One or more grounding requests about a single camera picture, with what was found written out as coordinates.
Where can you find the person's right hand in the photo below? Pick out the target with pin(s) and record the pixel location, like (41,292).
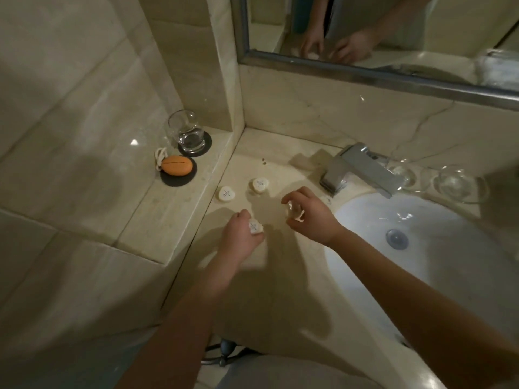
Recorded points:
(314,220)

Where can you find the person's left hand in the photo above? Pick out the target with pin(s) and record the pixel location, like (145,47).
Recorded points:
(239,239)

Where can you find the clear glass dish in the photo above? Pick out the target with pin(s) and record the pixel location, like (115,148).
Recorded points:
(460,184)
(405,174)

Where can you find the clear drinking glass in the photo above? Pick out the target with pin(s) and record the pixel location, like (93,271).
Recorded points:
(187,131)

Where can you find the person's right forearm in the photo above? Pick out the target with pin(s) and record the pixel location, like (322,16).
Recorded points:
(425,303)

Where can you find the person's left forearm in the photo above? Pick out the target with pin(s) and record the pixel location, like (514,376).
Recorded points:
(182,320)

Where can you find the white sink basin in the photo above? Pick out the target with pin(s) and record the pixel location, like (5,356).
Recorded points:
(365,214)

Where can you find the chrome faucet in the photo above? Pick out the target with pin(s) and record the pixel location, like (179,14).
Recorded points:
(363,170)

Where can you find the round black soap dish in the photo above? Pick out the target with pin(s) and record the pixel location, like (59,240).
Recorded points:
(178,181)

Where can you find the round sink drain stopper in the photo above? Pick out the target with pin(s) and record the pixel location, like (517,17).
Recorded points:
(396,239)

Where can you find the round black coaster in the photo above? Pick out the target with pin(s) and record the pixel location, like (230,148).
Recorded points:
(208,143)

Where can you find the metal framed wall mirror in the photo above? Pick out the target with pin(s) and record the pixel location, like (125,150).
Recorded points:
(446,28)

